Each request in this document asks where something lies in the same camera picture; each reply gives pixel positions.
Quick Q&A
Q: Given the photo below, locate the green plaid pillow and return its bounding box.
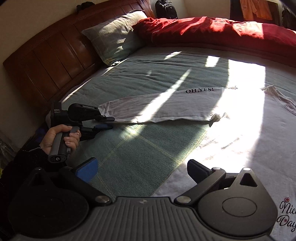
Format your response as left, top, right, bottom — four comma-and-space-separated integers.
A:
82, 9, 147, 66

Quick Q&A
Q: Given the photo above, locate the red duvet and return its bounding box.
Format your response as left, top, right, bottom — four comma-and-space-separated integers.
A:
133, 16, 295, 67

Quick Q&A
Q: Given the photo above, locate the black backpack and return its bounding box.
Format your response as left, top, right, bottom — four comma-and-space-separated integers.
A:
155, 0, 178, 19

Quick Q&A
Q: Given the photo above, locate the white printed t-shirt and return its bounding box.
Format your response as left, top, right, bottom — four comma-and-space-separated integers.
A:
98, 59, 296, 241

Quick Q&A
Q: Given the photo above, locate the green plaid bed blanket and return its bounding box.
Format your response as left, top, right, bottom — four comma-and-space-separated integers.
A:
62, 48, 295, 202

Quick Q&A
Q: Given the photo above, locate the wooden headboard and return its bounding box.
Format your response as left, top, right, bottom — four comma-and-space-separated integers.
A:
3, 0, 154, 115

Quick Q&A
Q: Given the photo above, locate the orange hanging garment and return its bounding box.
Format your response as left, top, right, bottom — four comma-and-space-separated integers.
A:
240, 0, 273, 21

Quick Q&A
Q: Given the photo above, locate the person left hand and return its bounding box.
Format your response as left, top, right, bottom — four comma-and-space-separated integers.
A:
40, 125, 81, 154

